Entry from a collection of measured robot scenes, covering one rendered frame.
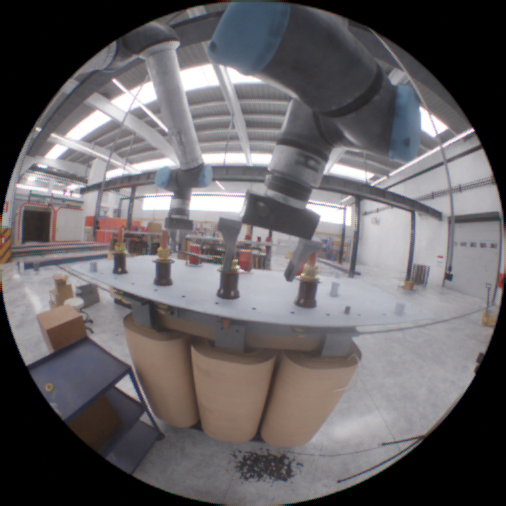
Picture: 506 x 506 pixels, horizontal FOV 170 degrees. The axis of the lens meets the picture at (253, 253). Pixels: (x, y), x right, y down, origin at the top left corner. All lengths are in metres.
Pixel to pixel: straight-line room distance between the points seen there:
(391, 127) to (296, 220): 0.20
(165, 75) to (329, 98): 0.47
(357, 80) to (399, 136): 0.06
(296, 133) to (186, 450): 1.78
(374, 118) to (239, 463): 1.71
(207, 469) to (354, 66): 1.72
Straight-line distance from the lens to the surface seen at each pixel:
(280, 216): 0.28
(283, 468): 1.65
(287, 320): 0.48
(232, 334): 0.69
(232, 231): 0.28
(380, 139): 0.20
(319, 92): 0.15
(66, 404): 0.98
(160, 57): 0.57
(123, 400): 1.37
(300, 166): 0.25
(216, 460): 1.62
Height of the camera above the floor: 1.56
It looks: 4 degrees down
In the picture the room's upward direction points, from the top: 6 degrees clockwise
